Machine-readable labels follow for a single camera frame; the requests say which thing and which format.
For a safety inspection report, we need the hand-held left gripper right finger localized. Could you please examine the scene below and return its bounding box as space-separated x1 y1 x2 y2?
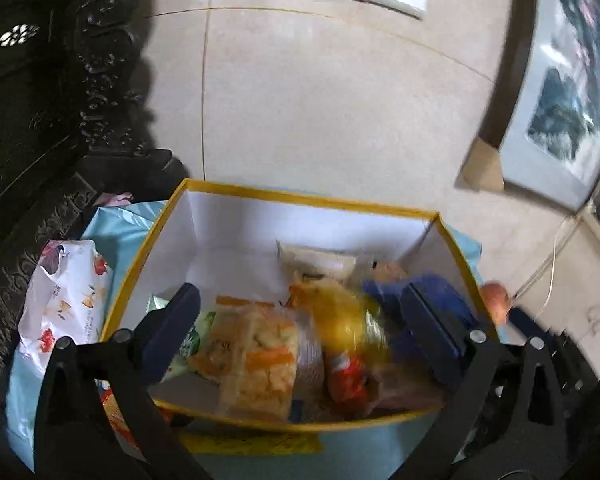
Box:
400 283 569 480

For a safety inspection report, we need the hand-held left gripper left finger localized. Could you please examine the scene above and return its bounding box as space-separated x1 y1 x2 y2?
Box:
34 283 202 480

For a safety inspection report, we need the green clear snack packet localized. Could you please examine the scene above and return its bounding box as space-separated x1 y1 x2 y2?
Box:
150 295 216 381

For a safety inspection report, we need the blue snack packet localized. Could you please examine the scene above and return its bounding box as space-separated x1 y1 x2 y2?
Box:
362 274 476 361

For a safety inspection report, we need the clear dark-brown snack packet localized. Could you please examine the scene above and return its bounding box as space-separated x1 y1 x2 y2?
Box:
367 355 446 413

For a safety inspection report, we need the clear bun packet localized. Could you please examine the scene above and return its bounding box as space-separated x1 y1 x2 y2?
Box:
370 259 411 283

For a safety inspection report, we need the orange clear snack packet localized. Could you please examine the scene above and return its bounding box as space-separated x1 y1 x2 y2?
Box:
287 280 388 356

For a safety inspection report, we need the clear bread slice packet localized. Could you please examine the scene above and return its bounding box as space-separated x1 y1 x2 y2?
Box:
187 295 301 421

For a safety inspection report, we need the red snack packet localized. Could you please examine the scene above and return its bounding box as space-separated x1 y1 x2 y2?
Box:
97 385 146 461
325 350 371 403

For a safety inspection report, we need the beige snack packet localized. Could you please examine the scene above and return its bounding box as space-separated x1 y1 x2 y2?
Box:
277 240 358 281

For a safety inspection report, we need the yellow cardboard box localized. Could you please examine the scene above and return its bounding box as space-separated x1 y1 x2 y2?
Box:
100 178 501 433

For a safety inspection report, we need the red yellow apple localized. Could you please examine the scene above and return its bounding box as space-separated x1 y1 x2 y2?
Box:
480 282 513 326

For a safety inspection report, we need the white printed plastic bag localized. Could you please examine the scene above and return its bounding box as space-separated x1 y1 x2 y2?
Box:
17 240 116 378

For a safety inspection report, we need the cardboard corner protector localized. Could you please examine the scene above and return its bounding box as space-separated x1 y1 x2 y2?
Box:
455 136 506 192

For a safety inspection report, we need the framed lotus painting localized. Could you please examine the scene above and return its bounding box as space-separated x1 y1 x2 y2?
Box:
480 0 600 213

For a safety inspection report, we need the dark carved wooden furniture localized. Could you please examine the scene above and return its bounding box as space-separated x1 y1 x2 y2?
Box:
0 0 191 411

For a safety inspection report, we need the white cable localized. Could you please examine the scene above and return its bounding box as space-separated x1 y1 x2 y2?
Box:
512 215 588 311

